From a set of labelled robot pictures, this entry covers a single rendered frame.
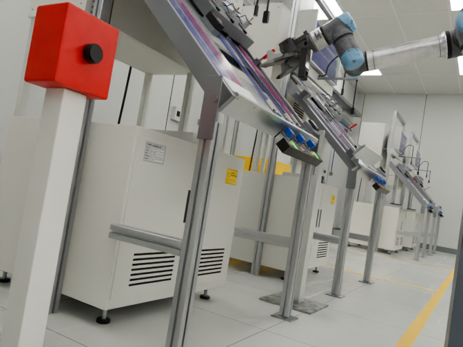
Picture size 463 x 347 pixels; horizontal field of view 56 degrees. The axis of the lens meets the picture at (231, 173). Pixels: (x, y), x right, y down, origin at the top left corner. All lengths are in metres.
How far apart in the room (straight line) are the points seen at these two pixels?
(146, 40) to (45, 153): 1.01
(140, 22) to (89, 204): 0.79
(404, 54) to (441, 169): 7.51
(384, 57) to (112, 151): 1.01
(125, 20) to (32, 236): 1.06
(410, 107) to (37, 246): 8.85
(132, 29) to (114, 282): 0.97
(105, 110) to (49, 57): 2.57
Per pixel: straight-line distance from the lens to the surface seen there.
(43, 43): 0.97
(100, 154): 1.43
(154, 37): 1.91
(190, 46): 1.29
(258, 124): 1.37
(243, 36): 1.93
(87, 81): 0.96
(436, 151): 9.20
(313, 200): 2.05
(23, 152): 1.74
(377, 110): 9.55
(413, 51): 1.71
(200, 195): 1.11
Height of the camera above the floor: 0.46
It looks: 3 degrees up
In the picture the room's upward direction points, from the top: 9 degrees clockwise
